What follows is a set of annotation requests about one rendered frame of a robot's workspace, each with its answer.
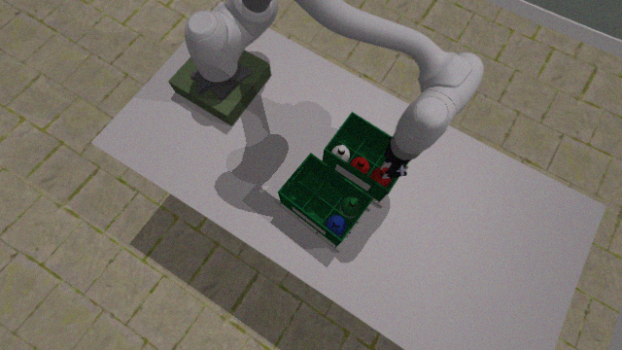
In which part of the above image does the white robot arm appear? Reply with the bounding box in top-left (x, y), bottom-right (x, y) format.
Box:
top-left (185, 0), bottom-right (484, 160)

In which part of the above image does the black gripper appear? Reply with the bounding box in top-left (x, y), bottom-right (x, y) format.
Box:
top-left (381, 137), bottom-right (411, 179)

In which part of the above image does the green bottle crate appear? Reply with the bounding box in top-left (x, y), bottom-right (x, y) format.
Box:
top-left (323, 118), bottom-right (398, 202)
top-left (281, 158), bottom-right (373, 246)

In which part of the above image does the blue bottle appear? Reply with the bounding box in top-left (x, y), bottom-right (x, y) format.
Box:
top-left (325, 215), bottom-right (347, 237)

